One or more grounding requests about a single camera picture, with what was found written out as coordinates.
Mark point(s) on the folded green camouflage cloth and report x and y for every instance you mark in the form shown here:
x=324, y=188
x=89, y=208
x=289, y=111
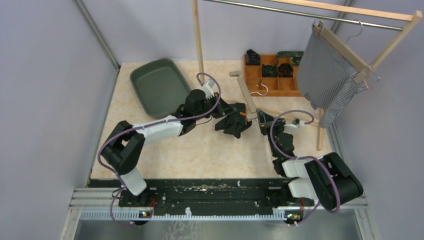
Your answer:
x=294, y=56

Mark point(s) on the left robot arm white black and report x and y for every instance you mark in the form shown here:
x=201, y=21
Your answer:
x=123, y=147

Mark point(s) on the grey striped underwear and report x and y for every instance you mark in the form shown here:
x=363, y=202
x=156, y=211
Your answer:
x=326, y=79

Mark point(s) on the black underwear orange trim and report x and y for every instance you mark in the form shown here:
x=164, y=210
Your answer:
x=235, y=123

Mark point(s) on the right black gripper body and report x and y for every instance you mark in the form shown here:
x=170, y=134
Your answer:
x=277, y=127

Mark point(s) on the wooden compartment tray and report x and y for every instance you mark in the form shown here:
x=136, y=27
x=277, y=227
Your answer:
x=277, y=86

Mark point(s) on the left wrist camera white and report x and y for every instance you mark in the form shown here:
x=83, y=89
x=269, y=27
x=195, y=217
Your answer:
x=207, y=88

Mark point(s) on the rolled black red sock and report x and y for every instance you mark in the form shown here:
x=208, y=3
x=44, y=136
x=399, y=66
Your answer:
x=285, y=70

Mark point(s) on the metal hanging rod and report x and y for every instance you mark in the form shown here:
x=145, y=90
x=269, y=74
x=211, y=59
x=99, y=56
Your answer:
x=307, y=15

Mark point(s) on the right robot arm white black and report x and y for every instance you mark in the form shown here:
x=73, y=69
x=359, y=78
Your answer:
x=326, y=179

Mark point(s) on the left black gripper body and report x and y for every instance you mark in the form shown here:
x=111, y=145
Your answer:
x=218, y=111

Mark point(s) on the rolled dark sock middle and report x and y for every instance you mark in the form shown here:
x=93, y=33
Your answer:
x=269, y=71

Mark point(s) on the wooden clip hanger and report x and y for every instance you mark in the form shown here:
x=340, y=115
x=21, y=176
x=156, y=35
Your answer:
x=364, y=70
x=251, y=113

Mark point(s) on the wooden clothes rack frame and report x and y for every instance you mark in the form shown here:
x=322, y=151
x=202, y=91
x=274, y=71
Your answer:
x=388, y=117

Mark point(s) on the rolled black sock top-left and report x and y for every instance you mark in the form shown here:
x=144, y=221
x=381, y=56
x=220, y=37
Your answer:
x=252, y=58

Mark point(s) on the green plastic basin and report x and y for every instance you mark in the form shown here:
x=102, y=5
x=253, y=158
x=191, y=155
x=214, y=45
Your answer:
x=160, y=87

